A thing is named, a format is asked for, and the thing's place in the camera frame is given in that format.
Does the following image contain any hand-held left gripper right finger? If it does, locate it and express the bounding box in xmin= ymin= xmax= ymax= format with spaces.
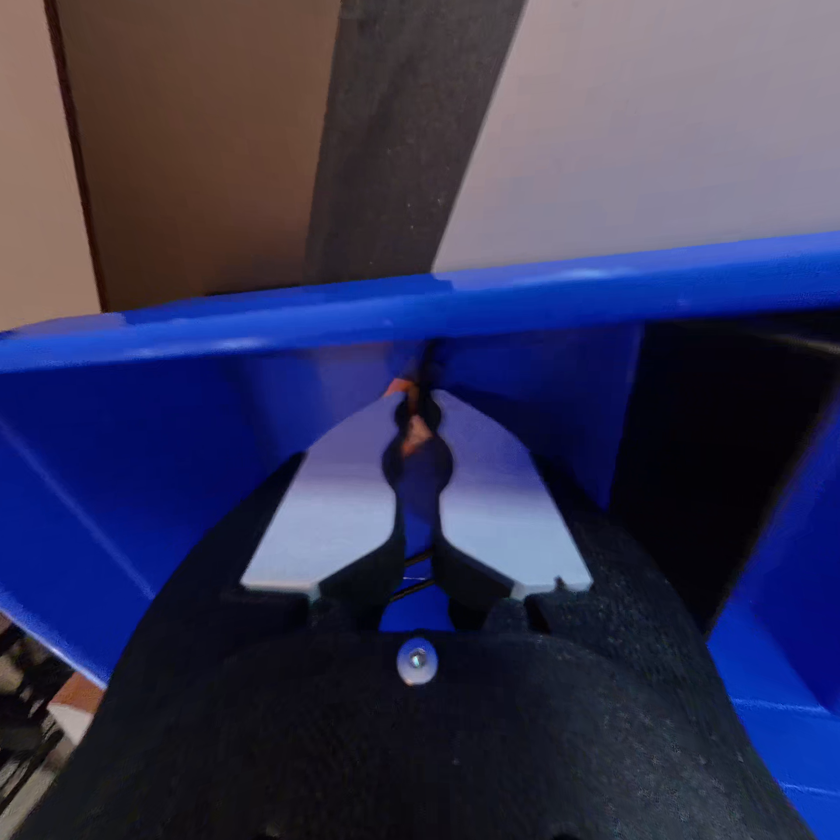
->
xmin=420 ymin=391 xmax=595 ymax=616

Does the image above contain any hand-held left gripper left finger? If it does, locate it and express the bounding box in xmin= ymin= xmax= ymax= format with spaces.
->
xmin=239 ymin=392 xmax=413 ymax=616

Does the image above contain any blue plastic bin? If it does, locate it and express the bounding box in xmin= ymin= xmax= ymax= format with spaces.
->
xmin=0 ymin=231 xmax=840 ymax=840

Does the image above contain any dark grey post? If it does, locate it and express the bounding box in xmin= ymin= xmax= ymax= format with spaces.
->
xmin=305 ymin=0 xmax=529 ymax=284

